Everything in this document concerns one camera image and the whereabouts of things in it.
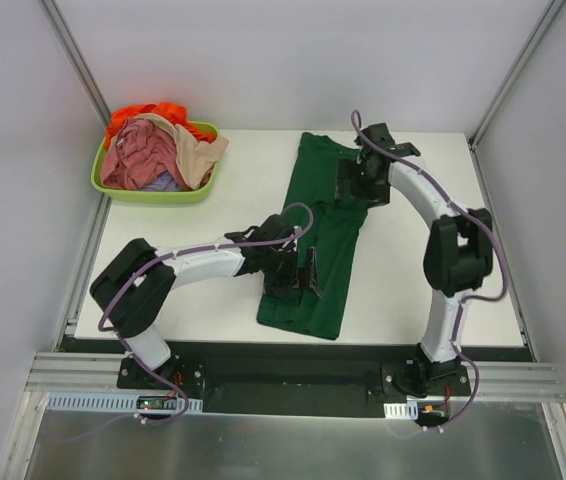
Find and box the dark green t shirt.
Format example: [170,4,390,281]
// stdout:
[257,132,368,340]

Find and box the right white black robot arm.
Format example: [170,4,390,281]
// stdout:
[336,123,493,398]

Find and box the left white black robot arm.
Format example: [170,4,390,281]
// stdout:
[89,214,322,389]

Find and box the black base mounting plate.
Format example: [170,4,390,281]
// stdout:
[60,335,474,416]

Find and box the beige t shirt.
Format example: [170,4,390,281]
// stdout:
[136,113,229,190]

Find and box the lavender t shirt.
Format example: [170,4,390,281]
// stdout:
[141,171,183,192]

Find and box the lime green plastic basket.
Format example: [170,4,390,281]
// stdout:
[92,140,218,204]

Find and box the orange t shirt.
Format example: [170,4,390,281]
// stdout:
[103,102,218,149]

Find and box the pink t shirt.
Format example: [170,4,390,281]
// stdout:
[100,117,213,191]

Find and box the right white slotted cable duct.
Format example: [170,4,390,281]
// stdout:
[383,401,419,421]

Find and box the white slotted cable duct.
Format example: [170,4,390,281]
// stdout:
[383,401,419,421]
[48,392,203,415]

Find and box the left aluminium frame post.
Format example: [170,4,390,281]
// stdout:
[39,0,111,351]

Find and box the aluminium frame post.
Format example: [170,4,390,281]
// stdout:
[472,1,566,361]
[39,0,111,351]

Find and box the aluminium front rail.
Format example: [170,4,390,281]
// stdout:
[25,352,566,403]

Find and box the right aluminium frame post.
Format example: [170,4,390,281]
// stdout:
[472,1,566,361]

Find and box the left white slotted cable duct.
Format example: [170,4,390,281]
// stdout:
[48,392,203,415]

